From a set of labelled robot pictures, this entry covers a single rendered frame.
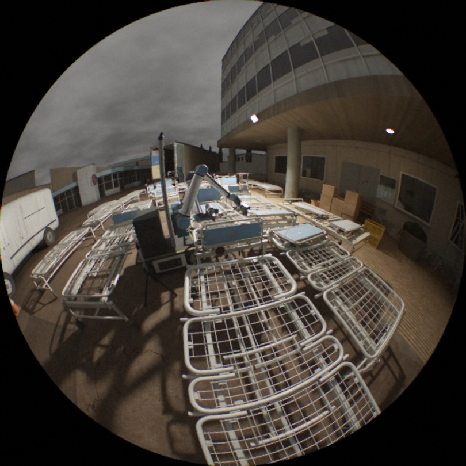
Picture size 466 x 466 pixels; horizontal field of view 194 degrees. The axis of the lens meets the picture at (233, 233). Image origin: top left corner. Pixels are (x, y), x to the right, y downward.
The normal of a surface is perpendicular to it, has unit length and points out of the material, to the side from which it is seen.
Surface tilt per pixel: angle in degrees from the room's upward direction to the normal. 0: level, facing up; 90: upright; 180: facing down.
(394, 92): 90
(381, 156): 90
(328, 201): 90
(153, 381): 0
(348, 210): 90
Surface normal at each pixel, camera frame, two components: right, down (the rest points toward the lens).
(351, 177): -0.94, 0.15
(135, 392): 0.00, -0.89
